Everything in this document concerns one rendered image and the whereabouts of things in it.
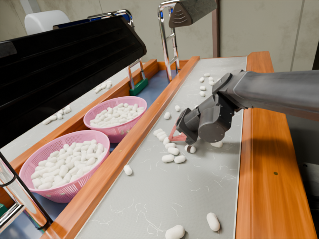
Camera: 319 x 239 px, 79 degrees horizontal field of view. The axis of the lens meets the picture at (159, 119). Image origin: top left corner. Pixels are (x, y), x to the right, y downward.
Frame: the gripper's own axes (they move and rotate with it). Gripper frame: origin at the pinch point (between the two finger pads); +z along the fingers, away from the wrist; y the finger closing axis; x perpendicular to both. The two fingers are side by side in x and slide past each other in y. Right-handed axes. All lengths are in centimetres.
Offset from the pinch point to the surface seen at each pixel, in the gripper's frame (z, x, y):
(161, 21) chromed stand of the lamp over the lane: -6, -32, -48
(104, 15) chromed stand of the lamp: 12, -56, -48
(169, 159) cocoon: -1.4, 1.7, 8.5
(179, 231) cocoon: -8.0, 6.4, 26.8
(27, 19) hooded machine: 156, -196, -161
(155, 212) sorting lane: -1.7, 3.7, 23.3
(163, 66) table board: 33, -20, -93
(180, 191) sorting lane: -4.6, 6.2, 16.9
